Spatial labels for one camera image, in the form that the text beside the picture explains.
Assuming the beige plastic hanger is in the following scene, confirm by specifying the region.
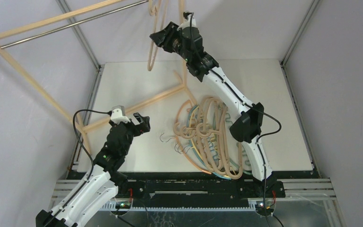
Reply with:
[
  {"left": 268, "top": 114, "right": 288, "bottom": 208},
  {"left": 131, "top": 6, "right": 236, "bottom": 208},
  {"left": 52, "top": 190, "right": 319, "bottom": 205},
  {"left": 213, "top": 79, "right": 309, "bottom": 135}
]
[
  {"left": 147, "top": 0, "right": 169, "bottom": 71},
  {"left": 173, "top": 122, "right": 214, "bottom": 175},
  {"left": 197, "top": 96, "right": 244, "bottom": 180},
  {"left": 188, "top": 108, "right": 227, "bottom": 176}
]

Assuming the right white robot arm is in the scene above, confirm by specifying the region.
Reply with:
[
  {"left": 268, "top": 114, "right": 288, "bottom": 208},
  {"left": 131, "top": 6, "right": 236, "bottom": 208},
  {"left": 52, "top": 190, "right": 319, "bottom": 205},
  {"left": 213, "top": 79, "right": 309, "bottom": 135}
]
[{"left": 149, "top": 22, "right": 273, "bottom": 197}]

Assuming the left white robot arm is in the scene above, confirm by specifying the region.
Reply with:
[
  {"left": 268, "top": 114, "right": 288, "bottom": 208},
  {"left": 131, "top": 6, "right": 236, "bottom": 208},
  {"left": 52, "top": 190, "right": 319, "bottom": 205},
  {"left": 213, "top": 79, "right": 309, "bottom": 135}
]
[{"left": 35, "top": 108, "right": 151, "bottom": 227}]

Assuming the metal hanging rod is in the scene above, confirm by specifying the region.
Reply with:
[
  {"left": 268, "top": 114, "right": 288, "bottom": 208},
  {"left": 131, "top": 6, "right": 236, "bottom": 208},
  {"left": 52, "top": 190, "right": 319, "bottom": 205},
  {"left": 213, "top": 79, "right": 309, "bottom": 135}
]
[{"left": 0, "top": 0, "right": 148, "bottom": 49}]

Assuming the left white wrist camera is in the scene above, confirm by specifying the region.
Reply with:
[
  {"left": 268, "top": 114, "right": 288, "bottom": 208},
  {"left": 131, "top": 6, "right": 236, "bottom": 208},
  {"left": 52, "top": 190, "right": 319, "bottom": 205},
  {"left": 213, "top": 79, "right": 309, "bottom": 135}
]
[{"left": 110, "top": 105, "right": 131, "bottom": 124}]

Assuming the right black camera cable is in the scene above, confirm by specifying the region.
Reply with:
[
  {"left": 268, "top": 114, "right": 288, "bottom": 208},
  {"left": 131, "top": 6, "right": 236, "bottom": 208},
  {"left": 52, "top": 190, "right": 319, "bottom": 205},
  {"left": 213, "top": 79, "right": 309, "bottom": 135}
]
[{"left": 184, "top": 12, "right": 282, "bottom": 227}]

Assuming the black camera cable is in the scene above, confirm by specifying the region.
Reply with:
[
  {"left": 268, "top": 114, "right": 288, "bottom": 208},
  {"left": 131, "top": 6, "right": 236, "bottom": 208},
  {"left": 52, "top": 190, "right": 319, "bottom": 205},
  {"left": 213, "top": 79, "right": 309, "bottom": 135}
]
[
  {"left": 72, "top": 109, "right": 112, "bottom": 183},
  {"left": 184, "top": 12, "right": 282, "bottom": 227}
]

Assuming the blue wire hanger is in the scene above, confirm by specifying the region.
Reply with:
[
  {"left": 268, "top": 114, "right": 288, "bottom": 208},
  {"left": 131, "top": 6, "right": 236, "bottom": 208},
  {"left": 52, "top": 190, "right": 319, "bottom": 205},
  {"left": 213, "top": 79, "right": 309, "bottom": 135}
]
[{"left": 173, "top": 105, "right": 231, "bottom": 180}]

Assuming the left black camera cable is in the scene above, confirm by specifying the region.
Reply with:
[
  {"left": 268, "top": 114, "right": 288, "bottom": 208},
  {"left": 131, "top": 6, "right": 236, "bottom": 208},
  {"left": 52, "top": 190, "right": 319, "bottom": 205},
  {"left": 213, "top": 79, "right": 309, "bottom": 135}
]
[{"left": 72, "top": 109, "right": 112, "bottom": 183}]

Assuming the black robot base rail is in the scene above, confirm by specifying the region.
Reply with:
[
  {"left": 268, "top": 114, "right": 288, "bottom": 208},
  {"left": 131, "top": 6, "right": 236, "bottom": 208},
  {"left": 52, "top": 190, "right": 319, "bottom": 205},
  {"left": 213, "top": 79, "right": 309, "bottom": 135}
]
[{"left": 65, "top": 170, "right": 287, "bottom": 209}]

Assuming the green wavy wire hanger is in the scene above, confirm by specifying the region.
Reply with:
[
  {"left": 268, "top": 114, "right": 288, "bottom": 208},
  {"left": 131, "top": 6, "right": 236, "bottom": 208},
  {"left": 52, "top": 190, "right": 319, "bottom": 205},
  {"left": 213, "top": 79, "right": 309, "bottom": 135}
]
[{"left": 188, "top": 113, "right": 252, "bottom": 175}]

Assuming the wooden clothes rack frame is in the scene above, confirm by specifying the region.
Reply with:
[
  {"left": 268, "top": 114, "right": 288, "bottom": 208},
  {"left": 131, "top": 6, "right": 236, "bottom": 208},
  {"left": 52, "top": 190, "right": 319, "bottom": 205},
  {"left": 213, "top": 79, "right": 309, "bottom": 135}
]
[{"left": 0, "top": 0, "right": 192, "bottom": 154}]

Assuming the right aluminium frame post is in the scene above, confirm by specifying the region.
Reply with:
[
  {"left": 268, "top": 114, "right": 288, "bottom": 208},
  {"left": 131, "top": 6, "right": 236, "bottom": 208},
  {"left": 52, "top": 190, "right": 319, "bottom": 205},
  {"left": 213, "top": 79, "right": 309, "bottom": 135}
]
[{"left": 279, "top": 0, "right": 323, "bottom": 168}]

